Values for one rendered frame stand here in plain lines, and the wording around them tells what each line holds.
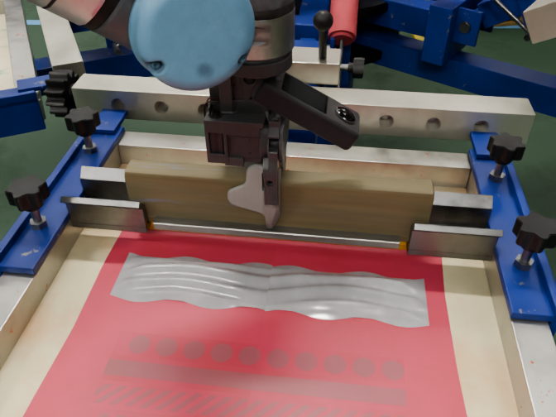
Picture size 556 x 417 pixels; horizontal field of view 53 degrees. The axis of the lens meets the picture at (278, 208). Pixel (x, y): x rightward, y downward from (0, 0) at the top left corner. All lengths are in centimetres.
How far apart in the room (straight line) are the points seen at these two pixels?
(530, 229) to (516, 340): 11
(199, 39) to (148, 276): 39
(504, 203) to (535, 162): 203
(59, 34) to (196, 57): 79
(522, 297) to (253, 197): 30
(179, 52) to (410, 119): 55
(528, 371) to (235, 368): 28
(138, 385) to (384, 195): 33
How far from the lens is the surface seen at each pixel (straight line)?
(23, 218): 72
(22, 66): 115
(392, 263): 69
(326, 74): 86
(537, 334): 62
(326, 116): 57
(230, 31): 34
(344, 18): 103
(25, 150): 284
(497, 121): 86
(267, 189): 59
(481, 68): 126
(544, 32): 92
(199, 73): 35
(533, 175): 267
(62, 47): 106
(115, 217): 70
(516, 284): 64
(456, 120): 85
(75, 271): 71
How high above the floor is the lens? 144
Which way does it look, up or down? 40 degrees down
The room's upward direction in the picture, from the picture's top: straight up
